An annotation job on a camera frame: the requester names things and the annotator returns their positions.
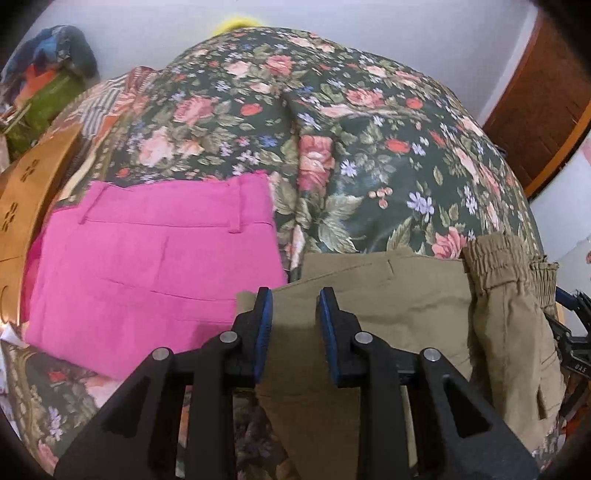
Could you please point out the brown wooden door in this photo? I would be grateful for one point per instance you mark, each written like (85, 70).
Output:
(544, 113)

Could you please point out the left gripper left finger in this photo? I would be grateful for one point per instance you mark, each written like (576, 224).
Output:
(135, 433)

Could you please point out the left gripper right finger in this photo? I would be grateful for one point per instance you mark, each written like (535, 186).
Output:
(419, 417)

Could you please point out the wooden lap desk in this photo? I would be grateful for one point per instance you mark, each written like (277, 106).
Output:
(29, 191)

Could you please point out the dark floral bedspread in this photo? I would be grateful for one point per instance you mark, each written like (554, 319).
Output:
(362, 154)

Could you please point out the striped patchwork cloth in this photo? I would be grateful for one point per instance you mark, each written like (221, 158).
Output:
(96, 111)

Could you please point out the pile of clothes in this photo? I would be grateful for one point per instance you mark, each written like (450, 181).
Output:
(53, 49)

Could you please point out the olive green pants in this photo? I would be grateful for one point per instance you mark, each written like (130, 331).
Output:
(485, 308)

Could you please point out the green storage box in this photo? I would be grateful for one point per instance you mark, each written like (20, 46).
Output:
(29, 123)

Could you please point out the pink folded pants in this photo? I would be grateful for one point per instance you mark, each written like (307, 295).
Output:
(129, 270)

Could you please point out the yellow curved foam tube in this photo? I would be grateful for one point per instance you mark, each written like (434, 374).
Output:
(235, 23)

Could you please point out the white sliding wardrobe door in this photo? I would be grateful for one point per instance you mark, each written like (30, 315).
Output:
(562, 212)

